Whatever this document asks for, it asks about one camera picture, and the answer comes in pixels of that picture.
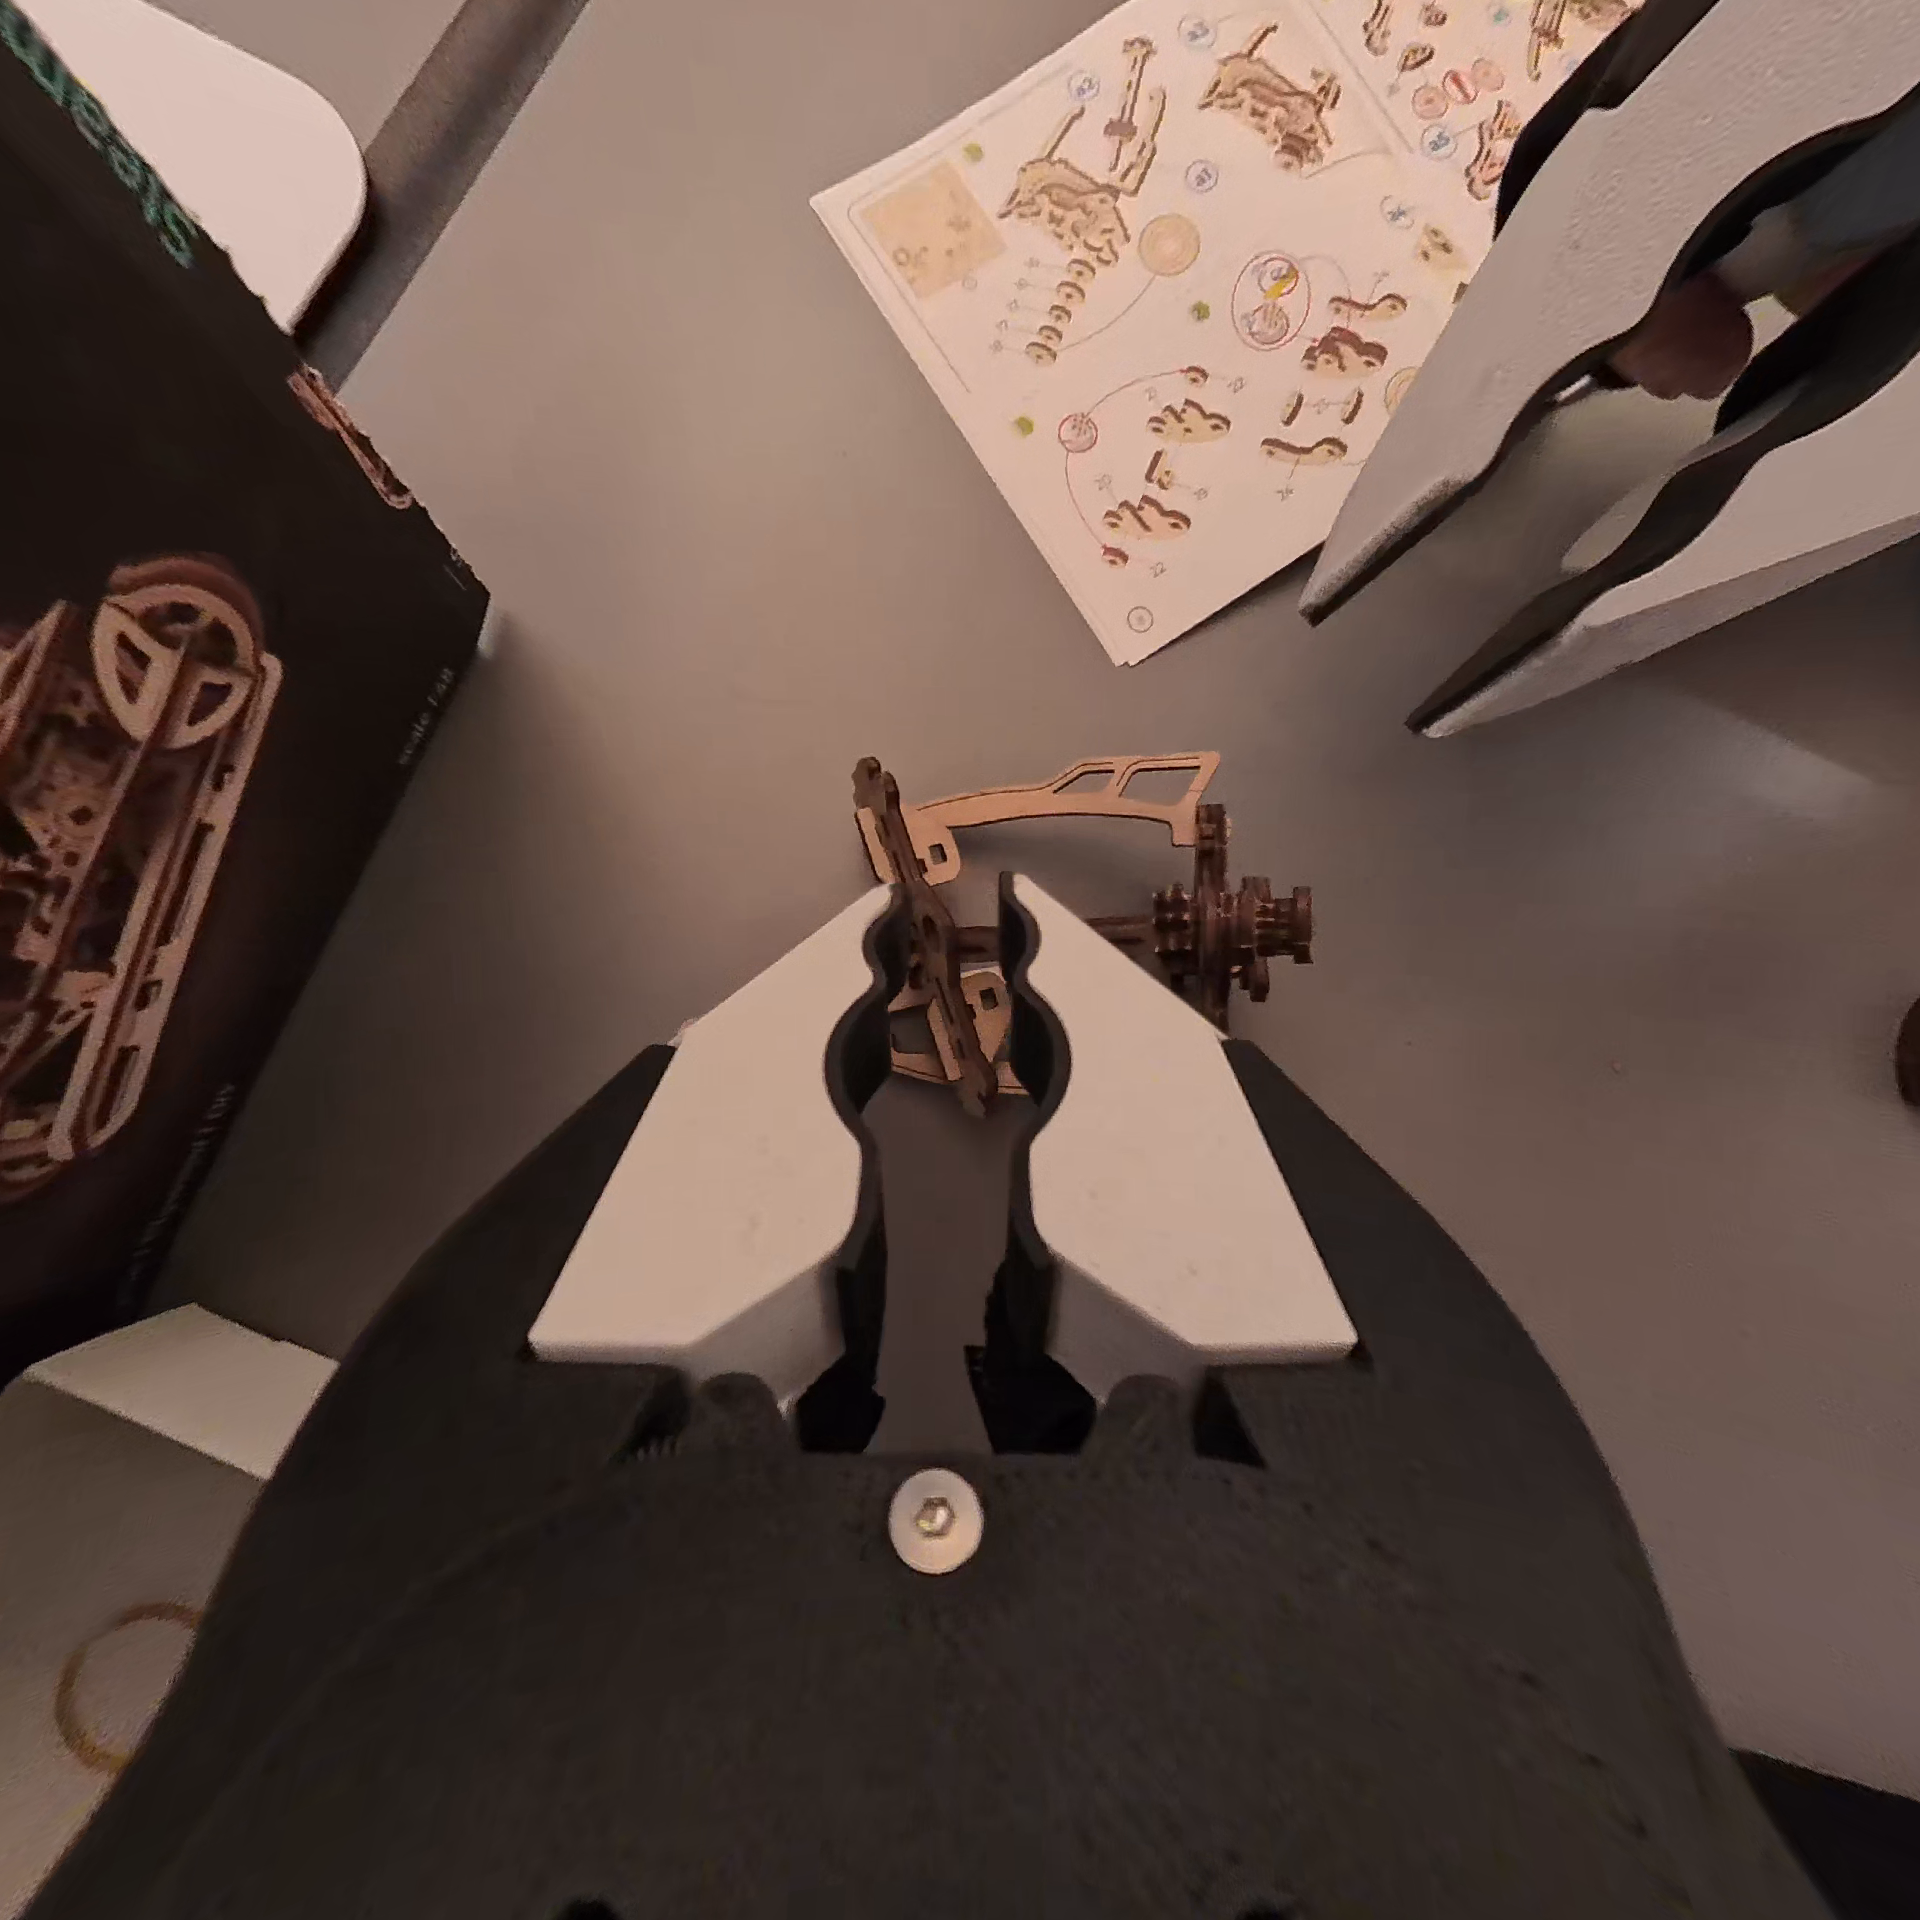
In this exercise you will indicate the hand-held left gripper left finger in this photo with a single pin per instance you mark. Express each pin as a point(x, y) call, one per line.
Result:
point(705, 1200)

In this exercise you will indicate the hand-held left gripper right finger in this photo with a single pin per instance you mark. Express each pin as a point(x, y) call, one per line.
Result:
point(1185, 1200)

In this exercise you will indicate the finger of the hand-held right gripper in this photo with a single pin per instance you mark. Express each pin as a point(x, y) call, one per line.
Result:
point(1575, 300)
point(1799, 495)

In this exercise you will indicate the wooden gear model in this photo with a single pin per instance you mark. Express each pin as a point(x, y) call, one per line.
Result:
point(943, 975)

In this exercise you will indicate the black model kit box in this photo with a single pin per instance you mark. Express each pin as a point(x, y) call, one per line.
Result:
point(224, 900)

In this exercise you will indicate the person's right hand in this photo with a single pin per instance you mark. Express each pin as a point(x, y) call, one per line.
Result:
point(1688, 346)

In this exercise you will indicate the small wooden gear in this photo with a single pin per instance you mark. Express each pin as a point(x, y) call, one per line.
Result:
point(1259, 938)

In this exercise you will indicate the long wooden lever part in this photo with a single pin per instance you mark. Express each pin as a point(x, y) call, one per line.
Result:
point(1050, 803)

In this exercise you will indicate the printed instruction sheet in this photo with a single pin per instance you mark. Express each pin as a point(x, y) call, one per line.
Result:
point(1050, 376)

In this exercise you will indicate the curved wooden part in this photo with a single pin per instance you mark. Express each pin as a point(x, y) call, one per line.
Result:
point(1908, 1049)

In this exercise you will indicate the white cardboard box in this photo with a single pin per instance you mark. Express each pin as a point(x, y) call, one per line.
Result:
point(136, 1441)

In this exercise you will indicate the pile of rubber bands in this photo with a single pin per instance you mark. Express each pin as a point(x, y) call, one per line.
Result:
point(76, 1694)

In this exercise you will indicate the white rounded base plate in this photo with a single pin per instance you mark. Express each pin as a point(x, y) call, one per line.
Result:
point(224, 150)

